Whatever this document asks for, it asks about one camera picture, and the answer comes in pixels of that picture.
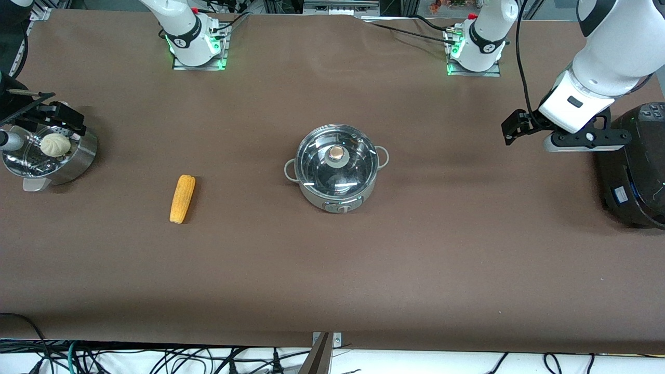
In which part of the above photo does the brown table cover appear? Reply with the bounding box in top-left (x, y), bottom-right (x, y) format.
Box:
top-left (0, 9), bottom-right (665, 355)

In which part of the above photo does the metal table bracket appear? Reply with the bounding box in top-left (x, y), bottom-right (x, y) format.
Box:
top-left (312, 331), bottom-right (343, 348)

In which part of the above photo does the aluminium frame profile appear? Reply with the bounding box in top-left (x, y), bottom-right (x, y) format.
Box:
top-left (10, 7), bottom-right (54, 94)

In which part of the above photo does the grey equipment box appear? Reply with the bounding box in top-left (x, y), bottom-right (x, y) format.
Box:
top-left (303, 0), bottom-right (381, 16)

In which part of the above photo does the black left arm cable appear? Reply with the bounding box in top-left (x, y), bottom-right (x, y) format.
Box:
top-left (514, 0), bottom-right (537, 118)

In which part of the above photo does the stainless steel steamer pot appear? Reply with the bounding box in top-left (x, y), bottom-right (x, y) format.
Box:
top-left (2, 121), bottom-right (98, 192)

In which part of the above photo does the short black table cable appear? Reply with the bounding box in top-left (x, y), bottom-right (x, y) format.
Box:
top-left (413, 14), bottom-right (454, 31)

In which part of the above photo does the white steamed bun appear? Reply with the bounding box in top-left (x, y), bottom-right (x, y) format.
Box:
top-left (41, 133), bottom-right (71, 157)

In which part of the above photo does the glass pot lid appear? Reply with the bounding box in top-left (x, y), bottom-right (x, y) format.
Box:
top-left (295, 125), bottom-right (379, 190)

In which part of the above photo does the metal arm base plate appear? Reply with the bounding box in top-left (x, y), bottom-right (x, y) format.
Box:
top-left (446, 30), bottom-right (502, 78)
top-left (172, 21), bottom-right (230, 71)

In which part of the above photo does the black base cable bundle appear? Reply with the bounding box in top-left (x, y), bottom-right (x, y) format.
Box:
top-left (210, 10), bottom-right (253, 34)

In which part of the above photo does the black looped floor cable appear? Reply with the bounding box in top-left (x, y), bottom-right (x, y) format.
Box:
top-left (0, 312), bottom-right (51, 374)

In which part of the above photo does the long black table cable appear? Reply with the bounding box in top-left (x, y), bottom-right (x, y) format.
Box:
top-left (363, 22), bottom-right (454, 44)

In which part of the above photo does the brown angled bar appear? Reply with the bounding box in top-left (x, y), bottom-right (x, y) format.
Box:
top-left (298, 332), bottom-right (334, 374)

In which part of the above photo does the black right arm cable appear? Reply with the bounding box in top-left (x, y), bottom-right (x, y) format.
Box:
top-left (19, 23), bottom-right (30, 79)

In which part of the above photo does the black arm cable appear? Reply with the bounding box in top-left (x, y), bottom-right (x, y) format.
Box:
top-left (19, 23), bottom-right (30, 79)
top-left (514, 0), bottom-right (537, 118)

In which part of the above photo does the black round appliance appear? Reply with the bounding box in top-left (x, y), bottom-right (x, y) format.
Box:
top-left (595, 102), bottom-right (665, 230)

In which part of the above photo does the yellow corn cob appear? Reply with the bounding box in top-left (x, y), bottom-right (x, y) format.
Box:
top-left (169, 175), bottom-right (196, 224)

